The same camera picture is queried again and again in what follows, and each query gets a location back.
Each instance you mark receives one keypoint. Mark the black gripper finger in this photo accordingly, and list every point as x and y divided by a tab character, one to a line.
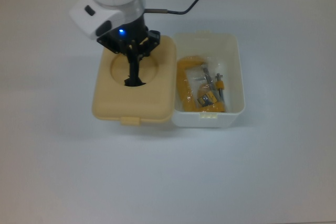
110	45
153	40

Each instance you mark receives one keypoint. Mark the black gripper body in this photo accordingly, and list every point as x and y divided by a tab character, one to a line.
131	31

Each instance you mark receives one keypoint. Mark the white plastic tool case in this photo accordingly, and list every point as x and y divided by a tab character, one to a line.
233	51

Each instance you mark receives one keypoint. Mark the yellow clamp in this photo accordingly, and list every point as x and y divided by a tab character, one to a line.
183	77

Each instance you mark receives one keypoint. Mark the clear plastic bag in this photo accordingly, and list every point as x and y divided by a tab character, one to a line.
223	66

